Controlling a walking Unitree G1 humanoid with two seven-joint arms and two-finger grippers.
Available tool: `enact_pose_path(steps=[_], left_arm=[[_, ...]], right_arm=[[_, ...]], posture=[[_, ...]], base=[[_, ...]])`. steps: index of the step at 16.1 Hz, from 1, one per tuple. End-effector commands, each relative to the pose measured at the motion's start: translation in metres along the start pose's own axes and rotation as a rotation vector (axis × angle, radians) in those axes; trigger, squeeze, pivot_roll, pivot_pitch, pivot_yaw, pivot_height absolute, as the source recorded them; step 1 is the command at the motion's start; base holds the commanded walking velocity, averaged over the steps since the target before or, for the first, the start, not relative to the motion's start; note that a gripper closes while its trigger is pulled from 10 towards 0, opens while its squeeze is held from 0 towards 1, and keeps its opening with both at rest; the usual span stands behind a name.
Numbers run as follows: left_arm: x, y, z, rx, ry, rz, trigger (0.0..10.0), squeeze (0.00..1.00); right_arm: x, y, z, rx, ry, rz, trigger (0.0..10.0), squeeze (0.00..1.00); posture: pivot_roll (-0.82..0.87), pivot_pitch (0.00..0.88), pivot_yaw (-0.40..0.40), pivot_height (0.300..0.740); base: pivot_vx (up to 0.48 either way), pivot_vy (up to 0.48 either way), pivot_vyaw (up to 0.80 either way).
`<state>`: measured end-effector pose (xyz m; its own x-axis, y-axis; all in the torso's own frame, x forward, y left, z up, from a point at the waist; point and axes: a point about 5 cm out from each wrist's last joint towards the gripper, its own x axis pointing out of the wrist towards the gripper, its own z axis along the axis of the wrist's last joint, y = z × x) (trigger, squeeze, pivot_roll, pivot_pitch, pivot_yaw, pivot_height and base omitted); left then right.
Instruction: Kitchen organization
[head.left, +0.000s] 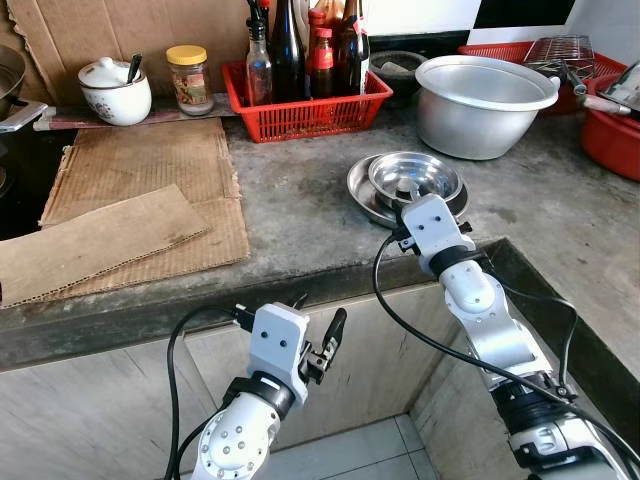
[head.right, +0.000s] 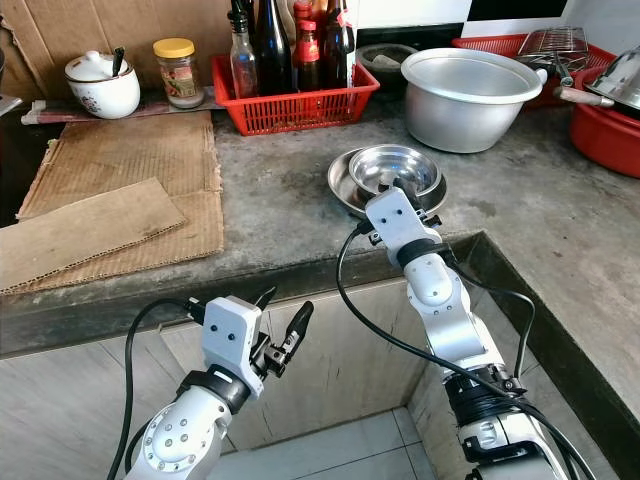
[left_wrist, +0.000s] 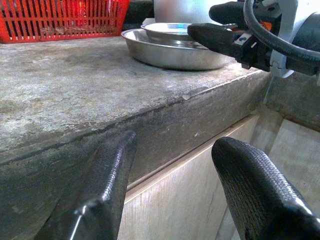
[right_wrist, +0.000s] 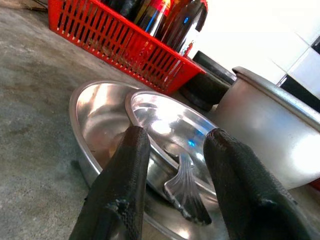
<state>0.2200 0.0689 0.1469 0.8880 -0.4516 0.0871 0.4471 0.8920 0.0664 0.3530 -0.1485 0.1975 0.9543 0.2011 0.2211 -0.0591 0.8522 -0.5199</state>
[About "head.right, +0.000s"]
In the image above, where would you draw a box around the small steel bowl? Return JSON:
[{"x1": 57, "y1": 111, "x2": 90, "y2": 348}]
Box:
[{"x1": 348, "y1": 144, "x2": 444, "y2": 203}]

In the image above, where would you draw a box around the large aluminium pot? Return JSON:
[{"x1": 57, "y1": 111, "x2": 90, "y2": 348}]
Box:
[{"x1": 400, "y1": 47, "x2": 549, "y2": 155}]

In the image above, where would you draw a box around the grey bowl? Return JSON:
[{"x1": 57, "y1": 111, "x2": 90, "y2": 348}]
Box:
[{"x1": 356, "y1": 42, "x2": 417, "y2": 93}]

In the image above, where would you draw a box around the red plastic basket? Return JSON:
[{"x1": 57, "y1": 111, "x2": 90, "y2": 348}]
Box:
[{"x1": 211, "y1": 54, "x2": 382, "y2": 137}]

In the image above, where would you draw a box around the red label sauce bottle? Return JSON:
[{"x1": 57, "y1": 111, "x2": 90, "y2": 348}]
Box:
[{"x1": 291, "y1": 3, "x2": 324, "y2": 94}]

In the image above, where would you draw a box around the flat red plastic tray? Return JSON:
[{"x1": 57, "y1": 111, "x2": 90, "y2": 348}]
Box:
[{"x1": 451, "y1": 34, "x2": 617, "y2": 79}]

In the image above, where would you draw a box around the narrow cardboard strip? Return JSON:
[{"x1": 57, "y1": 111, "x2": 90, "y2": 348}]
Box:
[{"x1": 0, "y1": 177, "x2": 188, "y2": 294}]

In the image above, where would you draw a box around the dark glass bottle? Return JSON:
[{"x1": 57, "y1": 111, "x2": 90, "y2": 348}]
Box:
[{"x1": 252, "y1": 0, "x2": 297, "y2": 97}]

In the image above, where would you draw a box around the flat corrugated cardboard sheet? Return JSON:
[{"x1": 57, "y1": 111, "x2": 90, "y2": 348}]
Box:
[{"x1": 23, "y1": 109, "x2": 225, "y2": 293}]

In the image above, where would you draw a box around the clear glass bottle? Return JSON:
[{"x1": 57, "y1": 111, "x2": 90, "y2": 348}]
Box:
[{"x1": 227, "y1": 0, "x2": 259, "y2": 100}]

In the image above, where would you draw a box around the red plastic basin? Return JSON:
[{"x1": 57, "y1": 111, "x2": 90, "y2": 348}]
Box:
[{"x1": 569, "y1": 68, "x2": 640, "y2": 180}]

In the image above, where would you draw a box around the yellow lid glass jar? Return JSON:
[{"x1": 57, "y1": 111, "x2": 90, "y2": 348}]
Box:
[{"x1": 152, "y1": 38, "x2": 205, "y2": 110}]

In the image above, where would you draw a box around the shiny steel lid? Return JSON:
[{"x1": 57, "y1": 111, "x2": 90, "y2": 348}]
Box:
[{"x1": 584, "y1": 48, "x2": 640, "y2": 110}]

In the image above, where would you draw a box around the white ceramic lidded pot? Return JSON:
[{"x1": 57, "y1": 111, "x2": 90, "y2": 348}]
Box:
[{"x1": 64, "y1": 50, "x2": 142, "y2": 122}]

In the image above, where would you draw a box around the wooden plank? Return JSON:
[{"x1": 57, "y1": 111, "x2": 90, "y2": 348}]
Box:
[{"x1": 18, "y1": 87, "x2": 233, "y2": 127}]

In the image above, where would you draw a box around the upright brown cardboard sheet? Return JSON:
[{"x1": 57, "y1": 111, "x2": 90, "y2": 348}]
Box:
[{"x1": 0, "y1": 0, "x2": 243, "y2": 101}]

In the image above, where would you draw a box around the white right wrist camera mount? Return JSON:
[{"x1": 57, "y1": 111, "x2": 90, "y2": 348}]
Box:
[{"x1": 363, "y1": 186, "x2": 444, "y2": 267}]

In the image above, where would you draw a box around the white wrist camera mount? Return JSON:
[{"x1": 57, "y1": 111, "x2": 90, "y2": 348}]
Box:
[
  {"x1": 201, "y1": 296, "x2": 267, "y2": 389},
  {"x1": 363, "y1": 186, "x2": 444, "y2": 267}
]

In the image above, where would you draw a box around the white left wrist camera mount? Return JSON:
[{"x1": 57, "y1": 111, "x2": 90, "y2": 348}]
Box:
[{"x1": 201, "y1": 296, "x2": 267, "y2": 389}]

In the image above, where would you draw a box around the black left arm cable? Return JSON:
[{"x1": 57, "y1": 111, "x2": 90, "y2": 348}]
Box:
[{"x1": 106, "y1": 297, "x2": 203, "y2": 480}]

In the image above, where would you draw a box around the utensil with pale handle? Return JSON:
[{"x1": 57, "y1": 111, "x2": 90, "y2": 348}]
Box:
[{"x1": 548, "y1": 52, "x2": 617, "y2": 109}]

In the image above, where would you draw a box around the steel wire rack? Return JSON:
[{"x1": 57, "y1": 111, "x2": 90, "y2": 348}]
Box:
[{"x1": 517, "y1": 26, "x2": 592, "y2": 73}]

